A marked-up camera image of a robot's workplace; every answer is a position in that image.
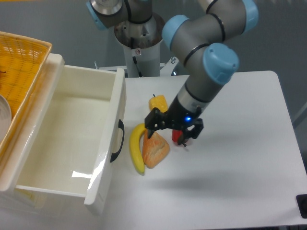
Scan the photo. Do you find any yellow banana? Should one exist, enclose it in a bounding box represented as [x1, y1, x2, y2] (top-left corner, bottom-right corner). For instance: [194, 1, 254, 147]
[129, 123, 146, 175]

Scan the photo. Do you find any white plate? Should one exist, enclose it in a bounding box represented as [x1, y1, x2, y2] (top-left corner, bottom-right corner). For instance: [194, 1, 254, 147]
[0, 95, 12, 142]

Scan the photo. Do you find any yellow bell pepper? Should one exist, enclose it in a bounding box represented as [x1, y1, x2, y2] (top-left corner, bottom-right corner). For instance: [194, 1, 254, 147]
[149, 95, 168, 113]

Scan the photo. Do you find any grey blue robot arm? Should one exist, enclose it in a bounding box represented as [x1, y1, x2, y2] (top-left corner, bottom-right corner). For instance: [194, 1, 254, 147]
[86, 0, 259, 145]

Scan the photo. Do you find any white drawer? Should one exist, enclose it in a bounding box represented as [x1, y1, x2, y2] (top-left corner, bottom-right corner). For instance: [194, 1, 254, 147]
[14, 64, 127, 216]

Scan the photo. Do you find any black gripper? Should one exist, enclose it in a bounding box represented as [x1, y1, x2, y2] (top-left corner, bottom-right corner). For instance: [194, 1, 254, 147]
[144, 96, 204, 146]

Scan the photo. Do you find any white drawer cabinet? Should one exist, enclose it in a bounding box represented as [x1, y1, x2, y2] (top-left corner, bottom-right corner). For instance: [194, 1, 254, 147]
[0, 54, 65, 213]

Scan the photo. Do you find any red bell pepper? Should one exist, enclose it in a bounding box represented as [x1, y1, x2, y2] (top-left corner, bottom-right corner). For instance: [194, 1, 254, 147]
[171, 129, 190, 147]

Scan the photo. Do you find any orange bread piece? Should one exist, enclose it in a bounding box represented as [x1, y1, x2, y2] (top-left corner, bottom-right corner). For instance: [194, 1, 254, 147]
[142, 130, 170, 168]

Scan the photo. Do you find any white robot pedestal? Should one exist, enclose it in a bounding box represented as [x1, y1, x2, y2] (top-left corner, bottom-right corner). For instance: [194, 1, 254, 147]
[94, 11, 179, 79]

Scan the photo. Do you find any black cable on pedestal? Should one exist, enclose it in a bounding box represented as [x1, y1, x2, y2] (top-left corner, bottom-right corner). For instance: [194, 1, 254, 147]
[130, 37, 144, 78]

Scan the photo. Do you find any black corner device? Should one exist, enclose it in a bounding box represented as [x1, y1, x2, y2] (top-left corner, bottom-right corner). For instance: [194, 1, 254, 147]
[296, 194, 307, 219]

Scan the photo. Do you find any yellow woven basket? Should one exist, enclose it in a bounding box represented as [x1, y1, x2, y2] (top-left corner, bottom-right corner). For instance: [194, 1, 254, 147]
[0, 32, 52, 158]

